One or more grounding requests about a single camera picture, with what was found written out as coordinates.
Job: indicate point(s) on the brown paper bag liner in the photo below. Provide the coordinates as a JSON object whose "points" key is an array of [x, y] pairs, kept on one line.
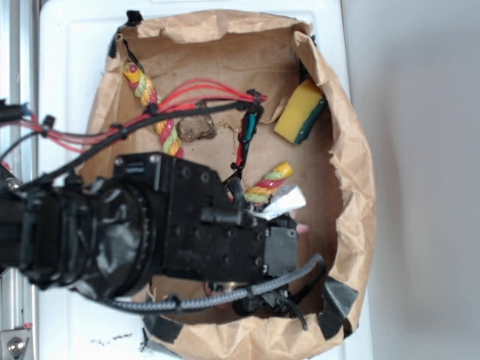
{"points": [[333, 167]]}

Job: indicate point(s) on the pink plush bunny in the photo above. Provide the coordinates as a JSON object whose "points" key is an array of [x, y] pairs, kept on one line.
{"points": [[300, 228]]}

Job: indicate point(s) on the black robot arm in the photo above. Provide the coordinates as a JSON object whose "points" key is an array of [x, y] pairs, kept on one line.
{"points": [[67, 236]]}

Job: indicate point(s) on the yellow green sponge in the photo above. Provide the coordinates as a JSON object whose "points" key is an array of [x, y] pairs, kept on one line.
{"points": [[301, 112]]}

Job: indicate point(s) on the white paper tag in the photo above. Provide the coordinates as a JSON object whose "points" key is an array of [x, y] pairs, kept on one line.
{"points": [[287, 199]]}

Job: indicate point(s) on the brown rock chunk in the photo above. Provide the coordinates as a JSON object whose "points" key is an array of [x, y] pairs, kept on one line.
{"points": [[196, 127]]}

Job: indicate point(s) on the twisted multicolour rope toy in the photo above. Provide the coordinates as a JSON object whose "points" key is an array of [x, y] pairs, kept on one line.
{"points": [[171, 142]]}

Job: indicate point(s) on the aluminium frame rail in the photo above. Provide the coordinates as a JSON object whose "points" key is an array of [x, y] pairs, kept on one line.
{"points": [[19, 85]]}

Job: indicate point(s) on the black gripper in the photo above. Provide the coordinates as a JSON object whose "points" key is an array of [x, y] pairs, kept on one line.
{"points": [[181, 222]]}

